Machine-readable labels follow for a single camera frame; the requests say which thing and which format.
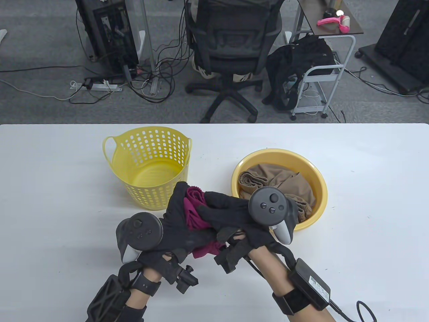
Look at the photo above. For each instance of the person's left hand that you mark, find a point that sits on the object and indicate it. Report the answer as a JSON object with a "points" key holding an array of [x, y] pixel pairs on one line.
{"points": [[174, 231]]}

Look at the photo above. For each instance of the person's right hand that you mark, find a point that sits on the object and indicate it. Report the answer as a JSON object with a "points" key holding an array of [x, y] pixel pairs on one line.
{"points": [[234, 214]]}

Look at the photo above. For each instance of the person's right fingers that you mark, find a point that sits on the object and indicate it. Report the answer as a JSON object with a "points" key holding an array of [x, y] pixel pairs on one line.
{"points": [[223, 209]]}

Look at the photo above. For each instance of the person's left fingers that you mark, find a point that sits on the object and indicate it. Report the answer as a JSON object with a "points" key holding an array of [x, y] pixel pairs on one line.
{"points": [[176, 204]]}

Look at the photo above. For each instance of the maroon cloth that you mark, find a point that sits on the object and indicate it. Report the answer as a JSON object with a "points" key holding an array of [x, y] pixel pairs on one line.
{"points": [[196, 214]]}

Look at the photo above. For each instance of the person's left forearm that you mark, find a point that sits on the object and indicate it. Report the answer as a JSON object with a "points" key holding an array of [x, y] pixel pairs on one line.
{"points": [[142, 302]]}

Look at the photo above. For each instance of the person's right forearm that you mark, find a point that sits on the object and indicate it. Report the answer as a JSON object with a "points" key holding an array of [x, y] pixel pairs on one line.
{"points": [[278, 275]]}

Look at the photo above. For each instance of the yellow perforated plastic basket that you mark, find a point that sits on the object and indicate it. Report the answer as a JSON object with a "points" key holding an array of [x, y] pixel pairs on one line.
{"points": [[150, 181]]}

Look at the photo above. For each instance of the dark grey left controller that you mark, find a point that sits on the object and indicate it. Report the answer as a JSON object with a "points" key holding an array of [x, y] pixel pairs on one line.
{"points": [[140, 231]]}

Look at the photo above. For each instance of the dark grey controller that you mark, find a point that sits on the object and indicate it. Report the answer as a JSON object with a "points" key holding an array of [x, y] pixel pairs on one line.
{"points": [[268, 204], [140, 231]]}

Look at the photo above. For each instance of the dark grey right controller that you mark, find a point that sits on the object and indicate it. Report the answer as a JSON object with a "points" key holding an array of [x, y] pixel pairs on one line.
{"points": [[268, 204]]}

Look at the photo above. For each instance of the brown cloth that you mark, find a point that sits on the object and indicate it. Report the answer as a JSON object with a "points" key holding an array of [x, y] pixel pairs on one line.
{"points": [[285, 182]]}

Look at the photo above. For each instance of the yellow plastic basin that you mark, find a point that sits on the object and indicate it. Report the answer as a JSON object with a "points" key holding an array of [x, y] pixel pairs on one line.
{"points": [[318, 188]]}

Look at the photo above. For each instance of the white power strip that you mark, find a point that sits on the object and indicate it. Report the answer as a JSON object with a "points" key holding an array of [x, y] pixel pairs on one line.
{"points": [[99, 86]]}

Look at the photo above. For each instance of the black backpack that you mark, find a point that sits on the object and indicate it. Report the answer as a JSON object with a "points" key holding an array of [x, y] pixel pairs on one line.
{"points": [[295, 67]]}

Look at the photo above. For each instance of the black office chair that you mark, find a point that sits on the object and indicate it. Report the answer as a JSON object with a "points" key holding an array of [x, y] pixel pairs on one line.
{"points": [[231, 37]]}

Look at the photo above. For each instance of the white rolling cart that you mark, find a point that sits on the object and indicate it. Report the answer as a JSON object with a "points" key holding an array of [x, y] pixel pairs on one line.
{"points": [[335, 72]]}

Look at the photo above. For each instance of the black computer tower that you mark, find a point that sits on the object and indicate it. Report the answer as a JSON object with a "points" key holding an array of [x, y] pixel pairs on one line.
{"points": [[107, 33]]}

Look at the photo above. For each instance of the pink tool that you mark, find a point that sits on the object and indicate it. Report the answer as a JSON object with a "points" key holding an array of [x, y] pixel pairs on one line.
{"points": [[330, 21]]}

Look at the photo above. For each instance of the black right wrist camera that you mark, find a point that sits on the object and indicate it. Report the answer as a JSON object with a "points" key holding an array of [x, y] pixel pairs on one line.
{"points": [[234, 256]]}

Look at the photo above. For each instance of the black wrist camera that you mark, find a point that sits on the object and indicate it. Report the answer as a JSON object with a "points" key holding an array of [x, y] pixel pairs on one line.
{"points": [[234, 256], [182, 276]]}

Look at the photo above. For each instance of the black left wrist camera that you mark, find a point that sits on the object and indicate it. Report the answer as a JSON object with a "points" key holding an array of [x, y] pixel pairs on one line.
{"points": [[182, 276]]}

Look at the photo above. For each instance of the black left forearm mount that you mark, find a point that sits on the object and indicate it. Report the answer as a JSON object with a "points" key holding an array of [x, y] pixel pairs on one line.
{"points": [[107, 302]]}

